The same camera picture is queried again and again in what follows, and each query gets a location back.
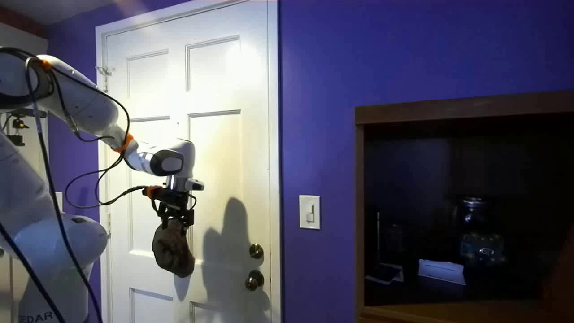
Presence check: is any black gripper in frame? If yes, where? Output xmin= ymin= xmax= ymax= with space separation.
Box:
xmin=149 ymin=188 xmax=198 ymax=227

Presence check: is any dark grey cap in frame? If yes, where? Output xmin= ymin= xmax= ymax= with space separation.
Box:
xmin=153 ymin=220 xmax=194 ymax=277

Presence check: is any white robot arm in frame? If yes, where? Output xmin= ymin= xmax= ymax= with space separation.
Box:
xmin=0 ymin=48 xmax=203 ymax=323

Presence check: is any round brass door knob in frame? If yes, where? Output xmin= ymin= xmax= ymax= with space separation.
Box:
xmin=244 ymin=268 xmax=266 ymax=290

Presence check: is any white panel door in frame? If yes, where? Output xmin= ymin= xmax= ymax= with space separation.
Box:
xmin=95 ymin=0 xmax=282 ymax=323

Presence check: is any white box in cabinet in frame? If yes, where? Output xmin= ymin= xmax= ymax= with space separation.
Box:
xmin=418 ymin=258 xmax=465 ymax=284

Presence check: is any dark wooden cabinet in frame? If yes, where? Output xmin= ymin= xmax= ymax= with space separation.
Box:
xmin=355 ymin=89 xmax=574 ymax=323

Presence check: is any glass jar in cabinet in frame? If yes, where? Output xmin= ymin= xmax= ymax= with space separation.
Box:
xmin=458 ymin=195 xmax=508 ymax=268

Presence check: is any round deadbolt lock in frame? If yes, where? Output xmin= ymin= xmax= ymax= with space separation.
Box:
xmin=248 ymin=243 xmax=264 ymax=259

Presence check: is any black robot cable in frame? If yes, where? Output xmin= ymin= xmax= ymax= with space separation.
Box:
xmin=0 ymin=46 xmax=158 ymax=323

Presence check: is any white wall light switch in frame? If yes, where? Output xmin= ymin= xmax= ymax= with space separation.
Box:
xmin=300 ymin=195 xmax=320 ymax=229

